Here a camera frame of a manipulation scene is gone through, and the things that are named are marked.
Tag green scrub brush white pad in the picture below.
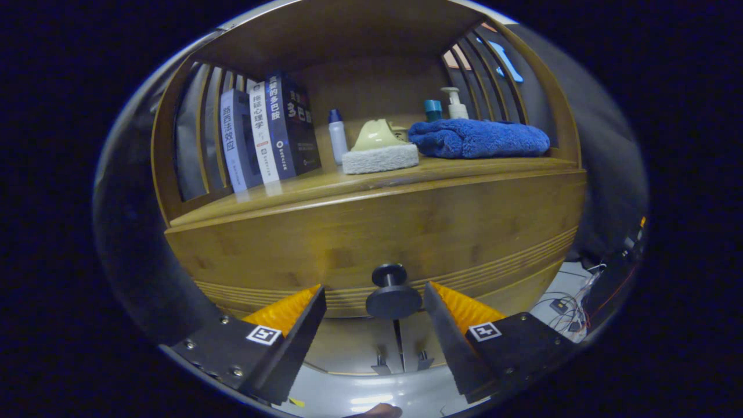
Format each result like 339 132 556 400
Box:
341 118 420 175

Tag white pump bottle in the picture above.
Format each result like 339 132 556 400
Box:
440 87 470 121

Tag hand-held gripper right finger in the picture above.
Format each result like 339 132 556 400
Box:
423 282 578 404

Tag white book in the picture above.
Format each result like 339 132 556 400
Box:
249 81 282 185

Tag tangled floor cables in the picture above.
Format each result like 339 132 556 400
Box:
534 261 607 334

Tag wooden cabinet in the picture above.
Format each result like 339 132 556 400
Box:
150 0 588 378

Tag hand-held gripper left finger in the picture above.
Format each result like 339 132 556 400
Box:
160 284 327 406

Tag folded blue towel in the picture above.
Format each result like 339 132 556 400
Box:
407 118 551 160

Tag wooden countertop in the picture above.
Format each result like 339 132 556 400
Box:
168 156 581 228

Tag black round drawer knob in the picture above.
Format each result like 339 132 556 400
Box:
365 263 423 320

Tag white bottle with blue cap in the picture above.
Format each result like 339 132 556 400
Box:
327 109 349 165

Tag black equipment with orange part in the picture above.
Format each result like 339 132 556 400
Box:
580 215 648 317

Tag wooden cabinet door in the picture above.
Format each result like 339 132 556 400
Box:
398 255 575 372
302 316 404 375

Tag dark navy book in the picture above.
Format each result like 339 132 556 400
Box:
265 71 322 180

